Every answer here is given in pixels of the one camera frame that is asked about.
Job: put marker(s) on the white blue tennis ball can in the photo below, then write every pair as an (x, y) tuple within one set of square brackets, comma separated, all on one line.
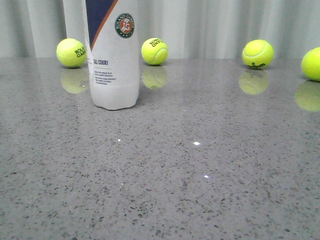
[(111, 40)]

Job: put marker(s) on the tennis ball green text print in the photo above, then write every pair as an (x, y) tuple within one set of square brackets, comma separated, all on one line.
[(154, 51)]

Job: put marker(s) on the tennis ball Roland Garros print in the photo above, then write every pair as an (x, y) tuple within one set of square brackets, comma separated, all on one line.
[(71, 53)]

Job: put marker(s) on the tennis ball with number three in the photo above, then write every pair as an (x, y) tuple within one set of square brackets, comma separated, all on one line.
[(258, 54)]

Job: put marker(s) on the tennis ball at right edge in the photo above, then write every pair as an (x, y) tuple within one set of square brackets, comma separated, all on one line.
[(310, 64)]

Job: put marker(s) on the white curtain backdrop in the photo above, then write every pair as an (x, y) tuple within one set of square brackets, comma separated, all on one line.
[(209, 29)]

